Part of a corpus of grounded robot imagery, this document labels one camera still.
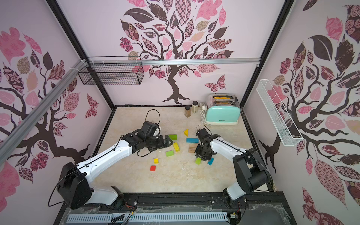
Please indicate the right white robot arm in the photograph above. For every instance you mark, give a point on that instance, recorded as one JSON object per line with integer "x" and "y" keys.
{"x": 250, "y": 172}

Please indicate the aluminium rail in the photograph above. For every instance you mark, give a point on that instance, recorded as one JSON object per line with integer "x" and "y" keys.
{"x": 185, "y": 61}
{"x": 14, "y": 139}

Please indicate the teal long block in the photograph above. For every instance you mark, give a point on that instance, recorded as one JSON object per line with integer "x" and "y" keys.
{"x": 192, "y": 140}

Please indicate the brown spice jar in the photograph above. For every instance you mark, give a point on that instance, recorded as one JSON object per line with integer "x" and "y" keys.
{"x": 187, "y": 111}

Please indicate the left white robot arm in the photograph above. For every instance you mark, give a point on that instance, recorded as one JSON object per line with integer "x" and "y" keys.
{"x": 75, "y": 183}

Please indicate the white wire shelf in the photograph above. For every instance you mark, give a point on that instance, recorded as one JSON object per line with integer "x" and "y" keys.
{"x": 272, "y": 97}

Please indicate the pale spice jar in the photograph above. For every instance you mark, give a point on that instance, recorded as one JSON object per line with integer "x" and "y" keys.
{"x": 194, "y": 107}

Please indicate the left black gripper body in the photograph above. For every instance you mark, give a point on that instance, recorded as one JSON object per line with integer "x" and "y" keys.
{"x": 155, "y": 143}

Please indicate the yellow rectangular block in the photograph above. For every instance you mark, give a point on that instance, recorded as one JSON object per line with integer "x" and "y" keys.
{"x": 176, "y": 147}

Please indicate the mint green toaster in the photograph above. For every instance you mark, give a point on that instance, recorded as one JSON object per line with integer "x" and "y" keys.
{"x": 222, "y": 109}

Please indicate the black wire basket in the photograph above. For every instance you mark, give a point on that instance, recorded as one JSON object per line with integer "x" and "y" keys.
{"x": 124, "y": 70}

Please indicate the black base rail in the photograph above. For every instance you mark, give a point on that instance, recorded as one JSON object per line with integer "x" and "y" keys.
{"x": 216, "y": 200}

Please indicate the green block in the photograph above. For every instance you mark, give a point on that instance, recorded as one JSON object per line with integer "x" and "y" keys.
{"x": 173, "y": 137}
{"x": 169, "y": 153}
{"x": 198, "y": 161}

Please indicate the white cable duct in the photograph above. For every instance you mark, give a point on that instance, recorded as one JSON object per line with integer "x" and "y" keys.
{"x": 146, "y": 218}

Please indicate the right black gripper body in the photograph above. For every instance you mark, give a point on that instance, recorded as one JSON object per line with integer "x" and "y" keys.
{"x": 204, "y": 150}

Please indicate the aluminium rail back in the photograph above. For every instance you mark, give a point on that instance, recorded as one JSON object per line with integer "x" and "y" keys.
{"x": 185, "y": 61}

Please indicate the teal small block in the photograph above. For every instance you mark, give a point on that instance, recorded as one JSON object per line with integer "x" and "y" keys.
{"x": 210, "y": 162}

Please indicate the aluminium rail left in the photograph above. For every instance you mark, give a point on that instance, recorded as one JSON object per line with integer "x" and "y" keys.
{"x": 14, "y": 139}

